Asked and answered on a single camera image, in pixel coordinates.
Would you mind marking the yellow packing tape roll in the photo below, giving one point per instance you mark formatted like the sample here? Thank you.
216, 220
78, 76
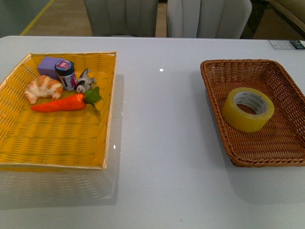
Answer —
247, 109

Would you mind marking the yellow woven basket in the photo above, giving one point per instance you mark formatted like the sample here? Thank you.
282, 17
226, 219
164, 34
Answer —
33, 141

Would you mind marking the orange toy carrot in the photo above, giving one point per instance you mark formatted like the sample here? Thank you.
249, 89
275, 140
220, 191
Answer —
74, 102

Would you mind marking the grey husky dog figurine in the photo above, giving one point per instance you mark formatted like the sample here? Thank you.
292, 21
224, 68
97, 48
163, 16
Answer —
85, 82

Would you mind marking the small labelled jar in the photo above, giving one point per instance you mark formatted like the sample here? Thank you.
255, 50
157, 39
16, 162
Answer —
66, 73

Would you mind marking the left grey upholstered chair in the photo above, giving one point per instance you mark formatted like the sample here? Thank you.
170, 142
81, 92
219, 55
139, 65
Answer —
135, 18

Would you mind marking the grey upholstered chair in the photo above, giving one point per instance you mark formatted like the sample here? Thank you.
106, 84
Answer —
135, 18
222, 19

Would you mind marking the toy croissant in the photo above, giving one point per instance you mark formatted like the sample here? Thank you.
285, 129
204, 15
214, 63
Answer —
42, 87

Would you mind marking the purple block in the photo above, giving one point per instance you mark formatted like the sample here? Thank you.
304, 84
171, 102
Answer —
47, 67

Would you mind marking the right grey upholstered chair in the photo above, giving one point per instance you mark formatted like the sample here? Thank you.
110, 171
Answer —
222, 19

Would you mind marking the table label sticker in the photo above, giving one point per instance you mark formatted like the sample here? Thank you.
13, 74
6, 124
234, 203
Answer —
287, 44

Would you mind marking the brown sofa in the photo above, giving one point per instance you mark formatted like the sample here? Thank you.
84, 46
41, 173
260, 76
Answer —
282, 20

